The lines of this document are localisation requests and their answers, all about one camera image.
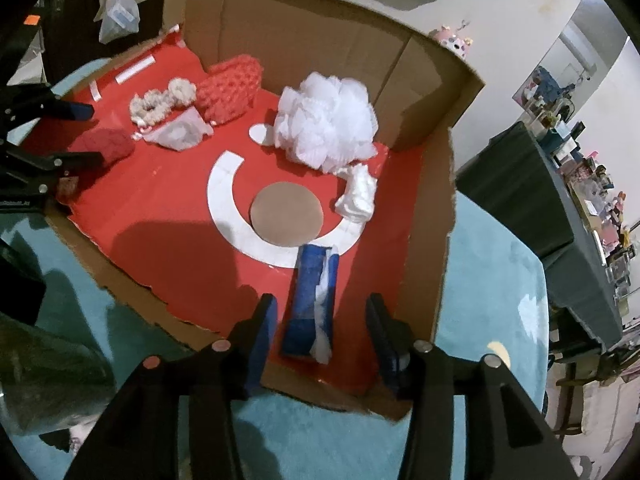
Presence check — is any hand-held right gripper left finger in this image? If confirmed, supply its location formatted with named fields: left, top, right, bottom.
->
left=100, top=292, right=278, bottom=480

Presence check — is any brown round pad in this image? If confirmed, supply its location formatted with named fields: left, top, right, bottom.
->
left=250, top=182, right=324, bottom=248

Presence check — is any pink plush toy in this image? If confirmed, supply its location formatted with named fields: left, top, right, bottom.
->
left=431, top=21, right=473, bottom=58

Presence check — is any dark cloth covered table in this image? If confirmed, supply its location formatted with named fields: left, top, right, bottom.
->
left=456, top=121, right=626, bottom=356

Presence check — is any red crochet pouch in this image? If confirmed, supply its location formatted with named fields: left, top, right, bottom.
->
left=195, top=54, right=264, bottom=126

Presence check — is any white mesh bath pouf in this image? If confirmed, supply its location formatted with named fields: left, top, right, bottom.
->
left=272, top=71, right=379, bottom=173

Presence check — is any green tea jar metal lid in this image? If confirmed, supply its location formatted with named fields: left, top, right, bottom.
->
left=0, top=310, right=118, bottom=436

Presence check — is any red knitted scrunchie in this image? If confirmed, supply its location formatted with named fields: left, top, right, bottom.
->
left=75, top=129, right=136, bottom=173

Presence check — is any translucent white pouch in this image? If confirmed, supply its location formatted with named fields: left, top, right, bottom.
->
left=150, top=107, right=215, bottom=152

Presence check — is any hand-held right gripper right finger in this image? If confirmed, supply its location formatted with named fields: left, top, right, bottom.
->
left=365, top=293, right=568, bottom=480

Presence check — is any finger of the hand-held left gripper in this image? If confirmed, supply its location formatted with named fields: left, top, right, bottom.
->
left=0, top=85, right=96, bottom=122
left=0, top=144, right=106, bottom=183

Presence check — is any blue and white cloth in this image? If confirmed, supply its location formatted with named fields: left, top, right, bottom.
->
left=280, top=242, right=342, bottom=363

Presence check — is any wall mirror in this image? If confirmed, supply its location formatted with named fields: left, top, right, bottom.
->
left=512, top=0, right=632, bottom=111

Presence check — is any beige scrunchie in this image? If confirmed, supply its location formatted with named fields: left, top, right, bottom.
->
left=129, top=78, right=197, bottom=128

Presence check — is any cardboard box with red lining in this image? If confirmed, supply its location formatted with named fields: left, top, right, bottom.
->
left=47, top=0, right=487, bottom=422

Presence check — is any clear plastic bag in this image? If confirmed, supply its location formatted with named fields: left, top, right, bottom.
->
left=98, top=0, right=141, bottom=44

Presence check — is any row of cosmetic bottles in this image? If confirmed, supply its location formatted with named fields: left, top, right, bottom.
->
left=515, top=65, right=640, bottom=286

